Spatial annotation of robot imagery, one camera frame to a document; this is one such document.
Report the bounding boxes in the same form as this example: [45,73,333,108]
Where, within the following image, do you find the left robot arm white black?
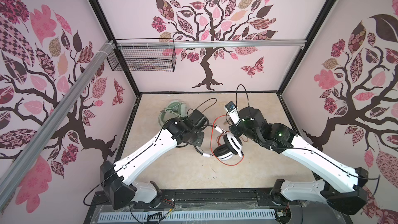
[100,110,209,210]

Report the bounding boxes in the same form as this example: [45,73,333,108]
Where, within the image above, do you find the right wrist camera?
[224,101,240,125]

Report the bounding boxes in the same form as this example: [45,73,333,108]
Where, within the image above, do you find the aluminium rail wall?
[1,40,115,207]
[117,39,307,49]

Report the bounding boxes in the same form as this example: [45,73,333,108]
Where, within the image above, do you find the aluminium rail left wall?
[1,40,115,207]

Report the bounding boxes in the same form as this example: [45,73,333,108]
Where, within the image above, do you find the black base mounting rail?
[90,186,340,207]

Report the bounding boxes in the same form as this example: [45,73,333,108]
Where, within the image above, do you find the mint green headphones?
[158,100,188,127]

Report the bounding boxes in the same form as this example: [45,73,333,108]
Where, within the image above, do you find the white black headphones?
[194,124,244,166]

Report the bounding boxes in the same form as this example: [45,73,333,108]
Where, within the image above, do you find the aluminium rail back wall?
[117,39,307,49]

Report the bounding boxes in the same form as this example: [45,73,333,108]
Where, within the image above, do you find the black wire mesh basket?
[107,37,177,72]

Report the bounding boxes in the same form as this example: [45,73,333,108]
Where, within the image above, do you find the red headphone cable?
[209,114,245,167]

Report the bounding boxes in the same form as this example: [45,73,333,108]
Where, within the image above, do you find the white slotted cable duct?
[97,209,276,224]

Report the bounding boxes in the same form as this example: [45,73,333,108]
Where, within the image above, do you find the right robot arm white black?
[224,102,369,215]

